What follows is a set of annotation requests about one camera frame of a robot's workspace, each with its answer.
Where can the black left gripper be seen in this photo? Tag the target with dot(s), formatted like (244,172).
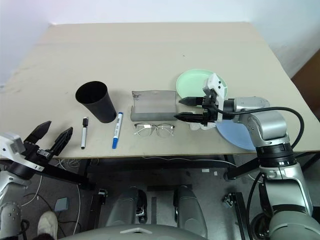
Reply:
(37,152)

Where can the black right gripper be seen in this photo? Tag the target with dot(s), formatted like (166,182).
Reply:
(209,110)

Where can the black capped whiteboard marker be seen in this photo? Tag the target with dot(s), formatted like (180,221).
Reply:
(84,132)

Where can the grey glasses case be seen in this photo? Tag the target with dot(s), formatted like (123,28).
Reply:
(152,105)

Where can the clear frame eyeglasses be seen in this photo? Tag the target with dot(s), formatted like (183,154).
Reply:
(154,127)

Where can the light blue plate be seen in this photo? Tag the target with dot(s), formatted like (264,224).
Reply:
(235,135)

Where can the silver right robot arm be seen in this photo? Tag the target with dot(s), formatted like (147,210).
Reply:
(272,125)

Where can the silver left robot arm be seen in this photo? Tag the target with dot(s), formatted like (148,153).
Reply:
(10,210)

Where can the light green plate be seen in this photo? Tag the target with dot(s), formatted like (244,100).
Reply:
(190,82)

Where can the black plastic cup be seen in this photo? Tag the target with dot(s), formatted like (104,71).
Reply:
(100,107)

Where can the blue whiteboard marker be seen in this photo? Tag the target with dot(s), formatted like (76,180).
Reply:
(117,130)

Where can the grey foot pedal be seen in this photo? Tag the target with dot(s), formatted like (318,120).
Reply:
(61,204)

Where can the white shoe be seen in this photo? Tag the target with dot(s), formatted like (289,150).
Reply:
(47,222)

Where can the grey right robot leg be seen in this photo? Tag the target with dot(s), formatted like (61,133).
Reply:
(187,207)

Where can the grey robot leg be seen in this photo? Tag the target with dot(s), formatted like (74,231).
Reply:
(122,207)
(187,207)

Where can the grey left robot leg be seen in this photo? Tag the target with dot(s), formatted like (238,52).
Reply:
(122,207)

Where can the brown wooden cabinet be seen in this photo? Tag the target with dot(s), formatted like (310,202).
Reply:
(310,82)

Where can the grey robot torso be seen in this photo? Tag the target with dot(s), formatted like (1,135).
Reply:
(135,233)

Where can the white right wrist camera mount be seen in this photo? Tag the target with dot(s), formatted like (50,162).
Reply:
(216,83)

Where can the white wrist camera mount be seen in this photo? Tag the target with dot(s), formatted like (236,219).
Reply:
(10,145)
(216,83)

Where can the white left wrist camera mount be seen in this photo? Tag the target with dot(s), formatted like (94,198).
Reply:
(10,145)

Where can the silver black frame clamp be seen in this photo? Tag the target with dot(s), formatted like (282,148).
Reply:
(101,193)
(229,200)

